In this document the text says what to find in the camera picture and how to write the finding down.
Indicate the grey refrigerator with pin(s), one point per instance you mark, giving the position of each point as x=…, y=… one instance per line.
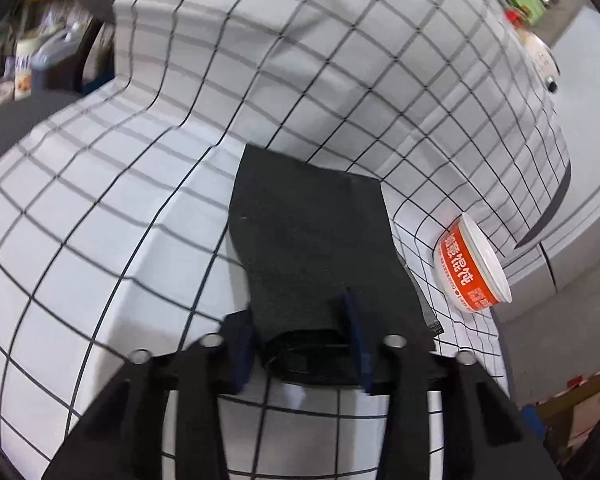
x=551, y=329

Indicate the black trash bag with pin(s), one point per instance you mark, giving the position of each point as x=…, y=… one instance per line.
x=306, y=236

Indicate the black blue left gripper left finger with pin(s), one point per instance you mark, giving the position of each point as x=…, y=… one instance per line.
x=120, y=434

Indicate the white black checkered cloth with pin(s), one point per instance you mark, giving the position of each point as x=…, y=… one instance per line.
x=113, y=210

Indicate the orange white instant noodle bowl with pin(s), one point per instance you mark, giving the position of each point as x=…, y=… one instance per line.
x=468, y=271

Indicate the red condiment bottle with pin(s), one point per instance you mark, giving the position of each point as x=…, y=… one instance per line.
x=514, y=18

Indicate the white printed canister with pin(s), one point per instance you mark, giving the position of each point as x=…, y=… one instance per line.
x=25, y=51

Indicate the white rice cooker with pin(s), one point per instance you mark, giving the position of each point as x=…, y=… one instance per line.
x=542, y=58

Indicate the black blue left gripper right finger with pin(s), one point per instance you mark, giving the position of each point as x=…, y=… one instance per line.
x=484, y=435

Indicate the dark soy sauce jug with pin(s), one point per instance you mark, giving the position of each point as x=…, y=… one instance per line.
x=55, y=65

